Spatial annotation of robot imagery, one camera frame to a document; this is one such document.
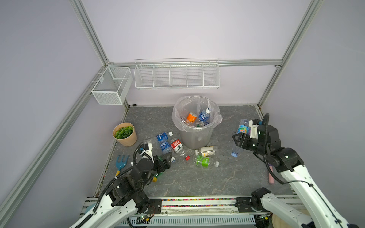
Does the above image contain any large clear bottle colourful label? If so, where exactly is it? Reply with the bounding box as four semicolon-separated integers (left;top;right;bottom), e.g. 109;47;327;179
231;119;251;158

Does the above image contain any green label clear bottle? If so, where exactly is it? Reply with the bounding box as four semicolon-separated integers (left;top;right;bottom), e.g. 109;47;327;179
194;155;219;168

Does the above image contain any clear bottle green cap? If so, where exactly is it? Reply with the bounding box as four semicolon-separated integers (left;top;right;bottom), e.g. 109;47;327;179
195;121;206;128

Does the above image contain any blue label bottle white cap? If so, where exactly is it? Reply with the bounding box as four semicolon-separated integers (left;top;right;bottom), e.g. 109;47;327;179
199;108;211;122

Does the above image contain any clear bottle white cap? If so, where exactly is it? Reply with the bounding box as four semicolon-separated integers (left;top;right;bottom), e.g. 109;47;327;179
181;117;193;126

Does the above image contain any orange label bottle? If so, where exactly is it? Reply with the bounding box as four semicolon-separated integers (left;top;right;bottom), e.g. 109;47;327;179
186;112;197;123

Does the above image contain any crushed green bottle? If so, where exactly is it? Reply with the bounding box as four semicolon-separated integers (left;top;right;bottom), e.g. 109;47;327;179
153;173;163;182

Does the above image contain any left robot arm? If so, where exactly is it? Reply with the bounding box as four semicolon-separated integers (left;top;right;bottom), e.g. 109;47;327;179
71;143;173;228

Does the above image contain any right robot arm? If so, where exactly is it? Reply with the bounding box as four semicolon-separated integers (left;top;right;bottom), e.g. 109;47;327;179
232;114;358;228

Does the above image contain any blue label bottle near bin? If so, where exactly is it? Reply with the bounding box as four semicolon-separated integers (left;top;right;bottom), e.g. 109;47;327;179
156;132;174;154

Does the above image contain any grey mesh waste bin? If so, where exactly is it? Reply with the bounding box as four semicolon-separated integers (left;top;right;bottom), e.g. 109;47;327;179
174;96;221;150

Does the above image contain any clear plastic bin liner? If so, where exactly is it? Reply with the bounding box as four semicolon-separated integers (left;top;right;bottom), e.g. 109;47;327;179
172;95;222;133

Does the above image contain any red label clear bottle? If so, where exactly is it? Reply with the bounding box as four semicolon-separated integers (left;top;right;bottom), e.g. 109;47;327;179
170;137;190;161

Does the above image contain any white yellow label clear bottle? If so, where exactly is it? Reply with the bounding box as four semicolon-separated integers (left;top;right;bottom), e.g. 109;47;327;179
195;146;219;157

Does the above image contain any teal plastic garden fork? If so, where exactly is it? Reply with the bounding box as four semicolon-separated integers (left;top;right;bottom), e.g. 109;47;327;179
116;155;130;176

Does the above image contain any pink stick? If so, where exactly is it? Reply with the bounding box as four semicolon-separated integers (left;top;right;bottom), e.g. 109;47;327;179
269;165;275;184

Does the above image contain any beige pot with green plant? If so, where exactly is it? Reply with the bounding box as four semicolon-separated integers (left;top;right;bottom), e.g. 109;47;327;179
112;123;137;147

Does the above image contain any white mesh box basket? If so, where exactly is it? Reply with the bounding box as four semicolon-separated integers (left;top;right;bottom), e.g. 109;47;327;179
91;66;133;105

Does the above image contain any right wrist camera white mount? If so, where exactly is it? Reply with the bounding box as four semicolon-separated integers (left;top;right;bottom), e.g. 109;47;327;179
249;119;262;139

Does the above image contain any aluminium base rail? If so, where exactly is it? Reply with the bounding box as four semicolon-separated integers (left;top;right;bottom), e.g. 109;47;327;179
73;194;317;228

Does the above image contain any white wire wall shelf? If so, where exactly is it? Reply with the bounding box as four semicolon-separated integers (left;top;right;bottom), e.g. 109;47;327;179
134;58;221;89

